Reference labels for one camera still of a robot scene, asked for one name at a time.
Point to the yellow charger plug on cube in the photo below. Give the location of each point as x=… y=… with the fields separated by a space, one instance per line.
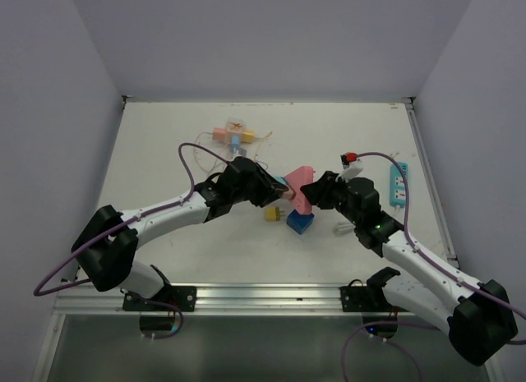
x=248 y=137

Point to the light blue charger plug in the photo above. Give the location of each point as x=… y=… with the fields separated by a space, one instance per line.
x=234 y=145

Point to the aluminium right side rail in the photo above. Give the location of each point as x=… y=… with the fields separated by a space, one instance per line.
x=430 y=181

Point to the aluminium front rail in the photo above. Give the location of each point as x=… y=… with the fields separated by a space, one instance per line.
x=315 y=299

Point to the orange-pink charger plug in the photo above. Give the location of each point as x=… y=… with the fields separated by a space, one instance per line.
x=220 y=135

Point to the yellow usb charger plug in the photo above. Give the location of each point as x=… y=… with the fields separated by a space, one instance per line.
x=273 y=214

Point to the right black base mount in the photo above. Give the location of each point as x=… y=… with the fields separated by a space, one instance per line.
x=368 y=297

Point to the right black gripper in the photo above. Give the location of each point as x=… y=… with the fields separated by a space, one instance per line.
x=320 y=190

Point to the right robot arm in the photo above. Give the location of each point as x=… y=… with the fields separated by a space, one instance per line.
x=476 y=316

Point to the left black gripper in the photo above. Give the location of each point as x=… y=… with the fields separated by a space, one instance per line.
x=270 y=188

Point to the blue cube socket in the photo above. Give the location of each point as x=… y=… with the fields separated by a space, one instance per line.
x=299 y=223

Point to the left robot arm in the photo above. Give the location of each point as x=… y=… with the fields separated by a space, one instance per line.
x=106 y=248

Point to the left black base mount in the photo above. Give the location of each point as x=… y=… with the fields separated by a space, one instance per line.
x=172 y=295

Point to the aluminium rail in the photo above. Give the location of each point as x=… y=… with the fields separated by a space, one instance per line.
x=430 y=181
x=315 y=299

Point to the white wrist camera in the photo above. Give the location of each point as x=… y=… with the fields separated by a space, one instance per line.
x=238 y=152
x=352 y=166

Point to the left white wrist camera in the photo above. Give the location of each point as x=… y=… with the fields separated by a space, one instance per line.
x=238 y=152

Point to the beige usb charger plug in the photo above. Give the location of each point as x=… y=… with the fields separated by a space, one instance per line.
x=288 y=193

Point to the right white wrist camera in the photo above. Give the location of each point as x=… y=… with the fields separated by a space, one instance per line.
x=352 y=166

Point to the teal power strip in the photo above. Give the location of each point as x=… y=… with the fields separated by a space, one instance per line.
x=397 y=187

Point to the teal usb charger plug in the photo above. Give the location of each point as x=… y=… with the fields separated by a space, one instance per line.
x=281 y=181

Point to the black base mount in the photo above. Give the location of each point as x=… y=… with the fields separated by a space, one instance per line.
x=172 y=295
x=368 y=297

